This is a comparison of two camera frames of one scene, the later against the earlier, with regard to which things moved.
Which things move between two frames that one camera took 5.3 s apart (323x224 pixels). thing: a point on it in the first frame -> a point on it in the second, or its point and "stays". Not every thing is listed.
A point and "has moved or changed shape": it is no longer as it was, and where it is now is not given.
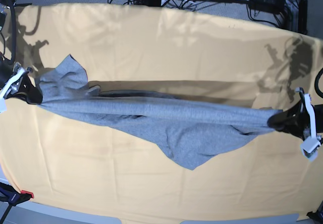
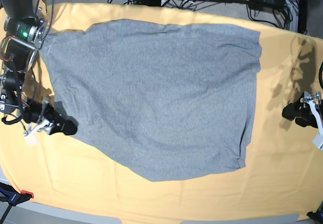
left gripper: [28, 92] -> [34, 111]
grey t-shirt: [190, 133] has moved or changed shape
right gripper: [298, 119] -> [301, 111]
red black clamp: [10, 195] stays
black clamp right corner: [317, 217] stays
